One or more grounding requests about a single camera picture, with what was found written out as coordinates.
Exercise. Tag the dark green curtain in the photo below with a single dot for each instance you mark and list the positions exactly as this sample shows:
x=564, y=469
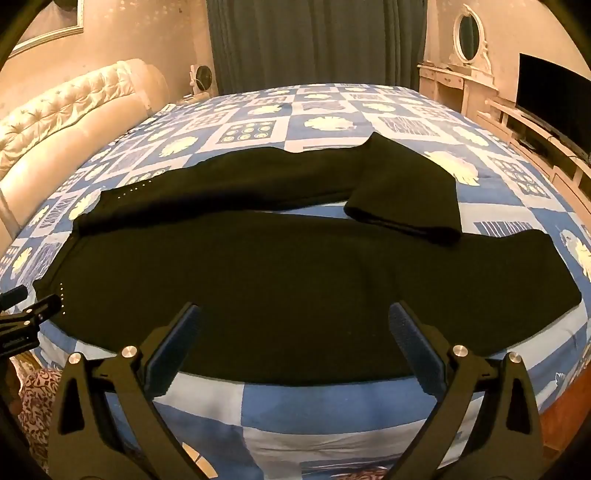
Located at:
x=300, y=41

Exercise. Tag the black flat television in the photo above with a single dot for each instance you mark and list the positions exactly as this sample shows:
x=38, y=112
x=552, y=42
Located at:
x=554, y=101

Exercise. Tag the cream tufted headboard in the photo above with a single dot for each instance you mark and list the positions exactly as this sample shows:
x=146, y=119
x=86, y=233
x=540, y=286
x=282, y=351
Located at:
x=69, y=106

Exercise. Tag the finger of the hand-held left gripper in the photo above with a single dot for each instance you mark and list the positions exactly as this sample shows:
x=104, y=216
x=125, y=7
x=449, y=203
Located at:
x=39, y=311
x=14, y=295

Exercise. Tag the blue patterned bed sheet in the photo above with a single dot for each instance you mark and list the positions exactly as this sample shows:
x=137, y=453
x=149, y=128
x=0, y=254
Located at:
x=323, y=124

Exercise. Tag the black pants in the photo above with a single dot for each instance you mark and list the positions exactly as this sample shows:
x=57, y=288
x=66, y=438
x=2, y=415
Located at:
x=277, y=277

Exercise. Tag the oval white vanity mirror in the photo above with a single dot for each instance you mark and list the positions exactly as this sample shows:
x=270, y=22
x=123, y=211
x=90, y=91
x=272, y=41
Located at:
x=468, y=34

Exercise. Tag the white dressing table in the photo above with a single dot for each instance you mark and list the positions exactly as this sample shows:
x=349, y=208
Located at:
x=445, y=81

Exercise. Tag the small white desk fan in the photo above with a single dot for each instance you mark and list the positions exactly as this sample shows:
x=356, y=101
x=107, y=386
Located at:
x=203, y=76

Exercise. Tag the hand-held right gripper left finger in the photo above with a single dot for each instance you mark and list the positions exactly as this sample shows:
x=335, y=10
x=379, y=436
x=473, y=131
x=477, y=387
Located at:
x=173, y=344

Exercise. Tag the person's patterned clothing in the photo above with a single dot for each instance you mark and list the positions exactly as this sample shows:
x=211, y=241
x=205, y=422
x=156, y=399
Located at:
x=39, y=406

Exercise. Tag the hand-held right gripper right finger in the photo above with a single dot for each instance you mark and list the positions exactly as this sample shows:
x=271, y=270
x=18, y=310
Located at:
x=412, y=339

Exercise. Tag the cream television stand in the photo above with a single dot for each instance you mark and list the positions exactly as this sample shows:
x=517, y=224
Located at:
x=531, y=138

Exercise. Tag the framed wall picture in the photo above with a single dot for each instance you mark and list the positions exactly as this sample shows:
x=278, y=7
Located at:
x=46, y=34

